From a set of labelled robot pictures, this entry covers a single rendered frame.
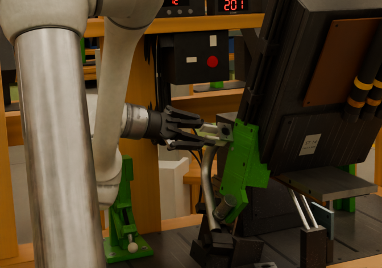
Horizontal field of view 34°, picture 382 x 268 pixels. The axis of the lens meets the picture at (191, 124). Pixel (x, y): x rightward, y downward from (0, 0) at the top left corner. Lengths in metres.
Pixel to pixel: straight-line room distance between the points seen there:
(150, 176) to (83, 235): 1.02
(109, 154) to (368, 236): 0.86
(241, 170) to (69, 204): 0.78
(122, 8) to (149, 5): 0.05
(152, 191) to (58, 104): 1.03
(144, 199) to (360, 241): 0.64
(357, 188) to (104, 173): 0.61
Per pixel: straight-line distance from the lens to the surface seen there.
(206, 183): 1.71
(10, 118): 1.86
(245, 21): 1.81
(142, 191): 1.90
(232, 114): 1.88
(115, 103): 1.29
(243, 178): 1.59
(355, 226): 1.96
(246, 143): 1.59
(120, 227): 1.72
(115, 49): 1.22
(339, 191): 1.53
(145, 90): 1.84
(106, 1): 1.02
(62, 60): 0.95
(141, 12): 1.08
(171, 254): 1.75
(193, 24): 1.74
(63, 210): 0.89
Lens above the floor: 1.61
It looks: 12 degrees down
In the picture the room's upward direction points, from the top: 2 degrees counter-clockwise
